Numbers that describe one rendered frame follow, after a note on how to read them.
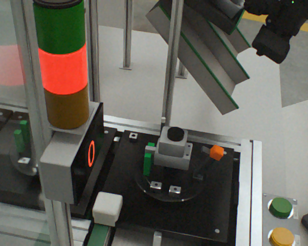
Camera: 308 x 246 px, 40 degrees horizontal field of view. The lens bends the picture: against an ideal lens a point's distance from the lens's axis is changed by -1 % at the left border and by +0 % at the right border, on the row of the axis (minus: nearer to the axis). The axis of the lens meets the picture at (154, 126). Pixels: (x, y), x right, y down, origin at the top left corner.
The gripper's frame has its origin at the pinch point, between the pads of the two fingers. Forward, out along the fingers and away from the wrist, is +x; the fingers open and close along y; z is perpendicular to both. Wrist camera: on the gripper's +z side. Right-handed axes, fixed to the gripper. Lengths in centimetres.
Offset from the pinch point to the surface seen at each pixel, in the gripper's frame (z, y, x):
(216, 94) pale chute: 1.9, 3.4, 16.0
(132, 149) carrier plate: 10.1, 22.0, 24.2
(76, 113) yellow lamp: 16.7, 44.4, -9.9
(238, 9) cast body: 8.4, -3.6, -0.3
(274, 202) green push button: -17.6, 21.2, 13.3
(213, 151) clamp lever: -2.1, 23.2, 8.2
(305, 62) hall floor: -51, -192, 133
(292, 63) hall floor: -44, -185, 135
